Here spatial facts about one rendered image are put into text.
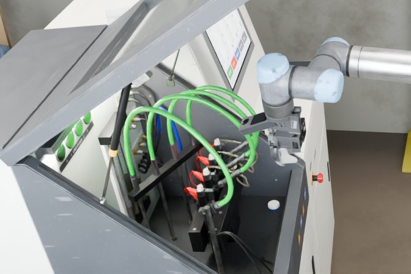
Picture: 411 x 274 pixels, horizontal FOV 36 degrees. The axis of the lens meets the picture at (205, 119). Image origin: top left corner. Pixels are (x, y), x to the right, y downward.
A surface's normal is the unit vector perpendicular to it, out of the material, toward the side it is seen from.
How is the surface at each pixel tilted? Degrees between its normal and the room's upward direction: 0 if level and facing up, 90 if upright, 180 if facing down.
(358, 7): 90
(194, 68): 90
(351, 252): 0
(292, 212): 0
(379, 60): 46
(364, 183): 0
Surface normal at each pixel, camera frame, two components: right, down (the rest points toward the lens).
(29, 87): -0.18, -0.84
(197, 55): 0.89, -0.23
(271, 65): -0.20, -0.70
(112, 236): -0.22, 0.53
